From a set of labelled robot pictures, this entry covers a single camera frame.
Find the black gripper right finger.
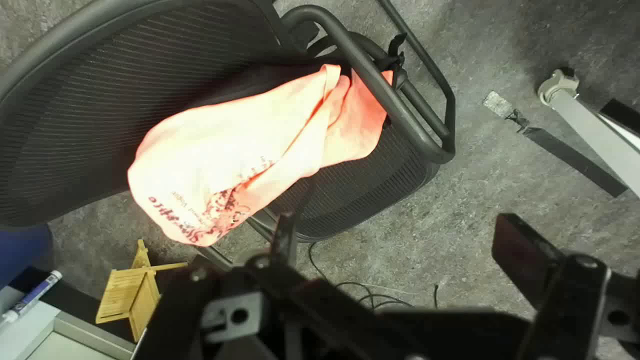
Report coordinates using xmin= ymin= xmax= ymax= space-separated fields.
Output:
xmin=489 ymin=211 xmax=613 ymax=360

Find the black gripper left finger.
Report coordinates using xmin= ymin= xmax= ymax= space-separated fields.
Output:
xmin=188 ymin=213 xmax=315 ymax=348

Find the salmon pink cloth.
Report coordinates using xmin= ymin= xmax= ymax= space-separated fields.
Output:
xmin=126 ymin=62 xmax=396 ymax=251

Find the black mesh office chair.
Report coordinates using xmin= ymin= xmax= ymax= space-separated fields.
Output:
xmin=0 ymin=0 xmax=459 ymax=245

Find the white table with legs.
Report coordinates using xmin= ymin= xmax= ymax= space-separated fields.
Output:
xmin=536 ymin=67 xmax=640 ymax=201

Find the white blue marker pen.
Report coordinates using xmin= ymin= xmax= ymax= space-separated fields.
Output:
xmin=0 ymin=268 xmax=66 ymax=326

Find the blue waste bin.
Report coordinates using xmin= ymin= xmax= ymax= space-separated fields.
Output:
xmin=0 ymin=223 xmax=56 ymax=290

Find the thin black floor cable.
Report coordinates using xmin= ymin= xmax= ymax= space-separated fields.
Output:
xmin=304 ymin=238 xmax=444 ymax=315

